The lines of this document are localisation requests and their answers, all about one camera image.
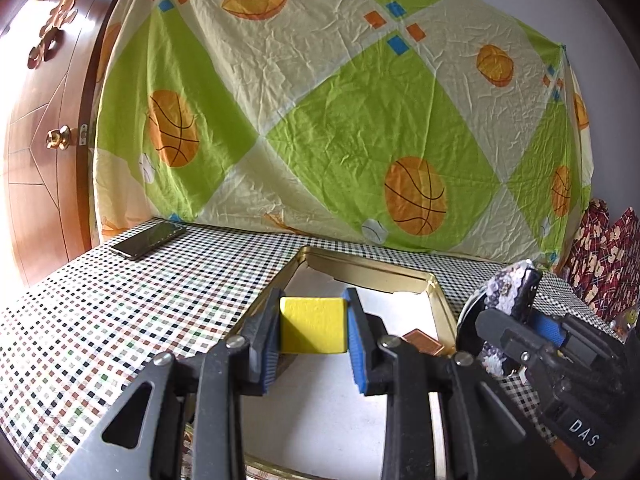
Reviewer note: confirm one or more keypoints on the copper flat tin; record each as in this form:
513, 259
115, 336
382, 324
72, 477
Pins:
424, 343

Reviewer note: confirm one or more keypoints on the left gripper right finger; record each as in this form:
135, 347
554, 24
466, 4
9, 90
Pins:
386, 365

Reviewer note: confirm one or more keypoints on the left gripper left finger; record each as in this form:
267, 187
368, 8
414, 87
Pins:
244, 364

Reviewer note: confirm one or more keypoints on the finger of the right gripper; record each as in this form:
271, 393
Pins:
548, 328

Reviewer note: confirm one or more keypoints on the brass door knob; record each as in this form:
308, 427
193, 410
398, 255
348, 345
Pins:
59, 138

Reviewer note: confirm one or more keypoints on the clear plastic bag toy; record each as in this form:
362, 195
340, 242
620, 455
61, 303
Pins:
625, 322

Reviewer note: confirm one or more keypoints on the yellow cube block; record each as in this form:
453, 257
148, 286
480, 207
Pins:
313, 325

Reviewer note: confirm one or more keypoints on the wooden door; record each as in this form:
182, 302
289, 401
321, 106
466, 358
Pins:
50, 56

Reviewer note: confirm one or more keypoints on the black patterned hair clip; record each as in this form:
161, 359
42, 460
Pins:
511, 291

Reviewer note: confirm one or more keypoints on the basketball pattern bed sheet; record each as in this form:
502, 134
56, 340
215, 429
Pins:
423, 125

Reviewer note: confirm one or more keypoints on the red patterned cloth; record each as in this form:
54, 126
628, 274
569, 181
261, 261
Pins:
603, 265

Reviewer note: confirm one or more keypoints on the gold metal tin box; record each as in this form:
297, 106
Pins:
314, 423

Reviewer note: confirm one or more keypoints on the black smartphone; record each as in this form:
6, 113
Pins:
137, 246

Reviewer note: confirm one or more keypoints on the checkered tablecloth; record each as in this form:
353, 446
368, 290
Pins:
73, 341

